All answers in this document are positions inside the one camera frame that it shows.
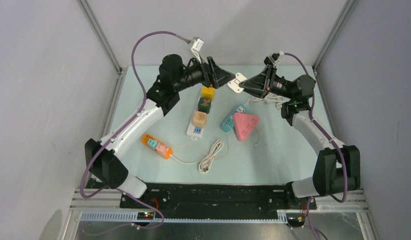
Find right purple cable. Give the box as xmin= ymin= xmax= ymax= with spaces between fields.
xmin=283 ymin=52 xmax=349 ymax=240

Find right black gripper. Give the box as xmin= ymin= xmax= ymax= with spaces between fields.
xmin=238 ymin=64 xmax=296 ymax=100

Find pink small plug adapter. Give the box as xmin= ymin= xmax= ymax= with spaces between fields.
xmin=156 ymin=144 xmax=170 ymax=157

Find bundled white cord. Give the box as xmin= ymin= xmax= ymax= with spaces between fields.
xmin=248 ymin=92 xmax=288 ymax=110

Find blue power strip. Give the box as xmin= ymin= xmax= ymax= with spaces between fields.
xmin=219 ymin=103 xmax=248 ymax=133

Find right circuit board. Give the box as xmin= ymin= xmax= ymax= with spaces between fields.
xmin=286 ymin=215 xmax=307 ymax=228

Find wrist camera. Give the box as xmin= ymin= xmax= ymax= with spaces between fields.
xmin=263 ymin=51 xmax=285 ymax=69
xmin=189 ymin=37 xmax=204 ymax=64

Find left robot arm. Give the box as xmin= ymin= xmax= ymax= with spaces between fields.
xmin=84 ymin=54 xmax=236 ymax=208

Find coiled white cord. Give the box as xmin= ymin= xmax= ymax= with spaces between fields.
xmin=170 ymin=139 xmax=225 ymax=175

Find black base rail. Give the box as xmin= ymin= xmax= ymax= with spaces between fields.
xmin=140 ymin=183 xmax=308 ymax=220

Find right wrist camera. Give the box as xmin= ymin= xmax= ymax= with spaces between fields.
xmin=263 ymin=51 xmax=285 ymax=69

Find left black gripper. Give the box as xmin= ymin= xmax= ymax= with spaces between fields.
xmin=173 ymin=53 xmax=234 ymax=92

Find teal small plug adapter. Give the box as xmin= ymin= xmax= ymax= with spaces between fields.
xmin=147 ymin=138 xmax=159 ymax=150

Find white multicolour power strip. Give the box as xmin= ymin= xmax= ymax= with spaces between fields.
xmin=186 ymin=96 xmax=213 ymax=140

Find beige cube plug adapter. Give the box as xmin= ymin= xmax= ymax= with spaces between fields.
xmin=192 ymin=111 xmax=208 ymax=128

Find pink triangular power strip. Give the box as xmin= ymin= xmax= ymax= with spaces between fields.
xmin=232 ymin=112 xmax=261 ymax=142

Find dark green plug adapter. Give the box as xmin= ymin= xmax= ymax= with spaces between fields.
xmin=197 ymin=97 xmax=212 ymax=114

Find yellow cube plug adapter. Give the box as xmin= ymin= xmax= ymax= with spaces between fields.
xmin=201 ymin=86 xmax=216 ymax=101

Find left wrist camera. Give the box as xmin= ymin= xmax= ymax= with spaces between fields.
xmin=189 ymin=37 xmax=204 ymax=64

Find white plug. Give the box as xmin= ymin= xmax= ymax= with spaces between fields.
xmin=226 ymin=72 xmax=247 ymax=94

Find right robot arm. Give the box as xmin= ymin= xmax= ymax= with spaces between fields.
xmin=239 ymin=64 xmax=361 ymax=209

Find orange power strip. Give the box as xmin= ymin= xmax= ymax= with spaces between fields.
xmin=140 ymin=133 xmax=173 ymax=160

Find left circuit board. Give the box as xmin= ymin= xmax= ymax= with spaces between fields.
xmin=136 ymin=211 xmax=155 ymax=221

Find circuit board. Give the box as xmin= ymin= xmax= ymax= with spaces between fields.
xmin=136 ymin=211 xmax=155 ymax=221
xmin=286 ymin=215 xmax=307 ymax=228

